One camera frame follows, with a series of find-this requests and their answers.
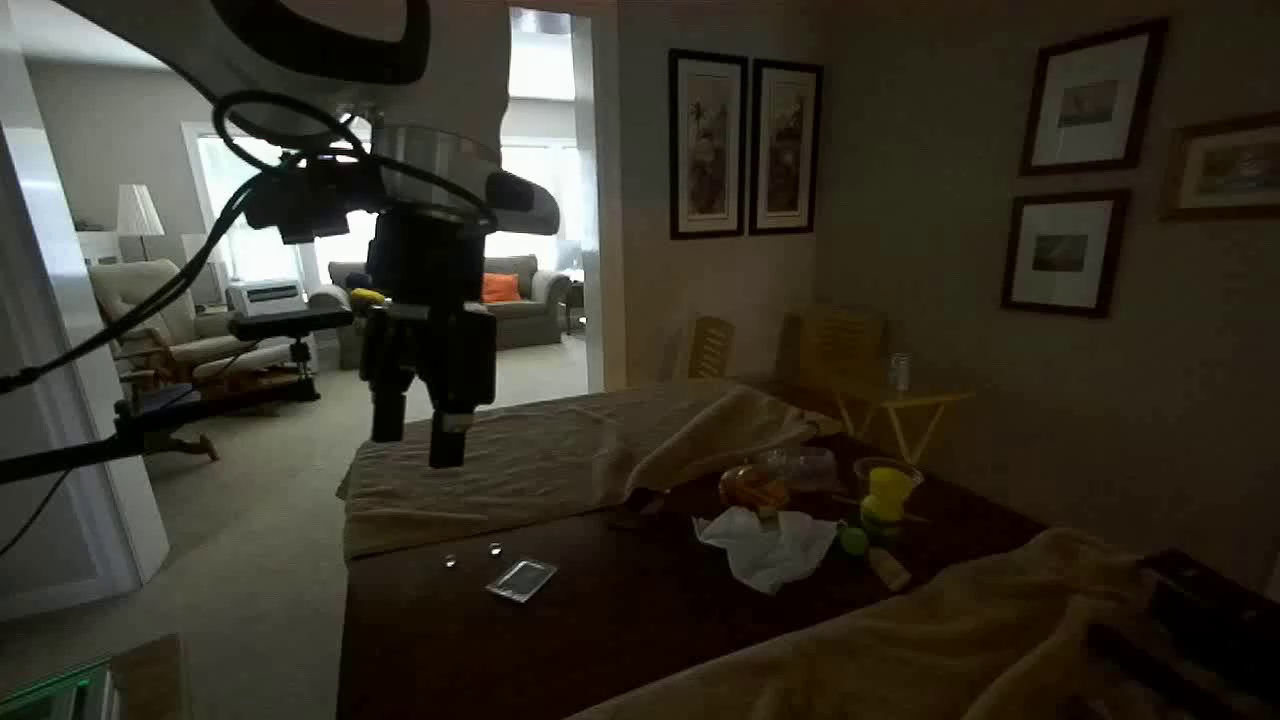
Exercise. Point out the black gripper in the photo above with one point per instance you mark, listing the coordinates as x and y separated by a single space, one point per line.
430 329

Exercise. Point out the yellow plastic bowl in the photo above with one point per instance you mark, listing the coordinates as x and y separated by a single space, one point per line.
890 484

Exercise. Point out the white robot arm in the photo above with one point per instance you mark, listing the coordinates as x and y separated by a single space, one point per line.
388 109

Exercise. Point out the beige towel near robot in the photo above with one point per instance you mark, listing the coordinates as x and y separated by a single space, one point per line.
563 457

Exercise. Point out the orange cushion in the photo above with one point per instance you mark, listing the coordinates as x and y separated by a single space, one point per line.
502 288

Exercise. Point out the grey sofa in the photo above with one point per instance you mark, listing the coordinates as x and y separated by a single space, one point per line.
519 325

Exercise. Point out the small white card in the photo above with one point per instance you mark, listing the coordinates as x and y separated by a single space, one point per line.
521 581

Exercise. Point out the beige armchair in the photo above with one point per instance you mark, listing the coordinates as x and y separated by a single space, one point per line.
183 342

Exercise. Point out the white table lamp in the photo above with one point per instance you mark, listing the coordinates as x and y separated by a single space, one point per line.
138 219

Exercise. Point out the clear plastic bag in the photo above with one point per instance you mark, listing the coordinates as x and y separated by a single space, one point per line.
803 471

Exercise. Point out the white crumpled napkin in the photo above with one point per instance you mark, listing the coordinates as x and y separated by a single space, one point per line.
769 555

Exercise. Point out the left tall framed picture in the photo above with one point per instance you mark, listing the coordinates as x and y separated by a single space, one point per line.
705 127

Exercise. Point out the tall framed picture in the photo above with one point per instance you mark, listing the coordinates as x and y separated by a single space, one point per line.
705 127
785 146

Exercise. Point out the green spiky ball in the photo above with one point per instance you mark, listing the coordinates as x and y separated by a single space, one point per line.
854 543

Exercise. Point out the right tall framed picture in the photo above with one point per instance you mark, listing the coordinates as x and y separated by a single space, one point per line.
785 146

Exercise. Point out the beige towel far side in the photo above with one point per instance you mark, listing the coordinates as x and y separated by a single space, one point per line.
992 639

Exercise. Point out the lower framed picture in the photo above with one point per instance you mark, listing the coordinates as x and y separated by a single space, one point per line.
1066 254

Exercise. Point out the upper framed picture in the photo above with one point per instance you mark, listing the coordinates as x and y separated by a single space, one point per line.
1088 100

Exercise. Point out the black flat device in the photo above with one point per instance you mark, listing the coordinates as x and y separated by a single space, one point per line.
1212 641

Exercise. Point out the rightmost framed picture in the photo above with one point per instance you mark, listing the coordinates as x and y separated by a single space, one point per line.
1224 169

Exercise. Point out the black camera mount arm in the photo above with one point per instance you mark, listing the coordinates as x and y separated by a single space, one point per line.
150 429

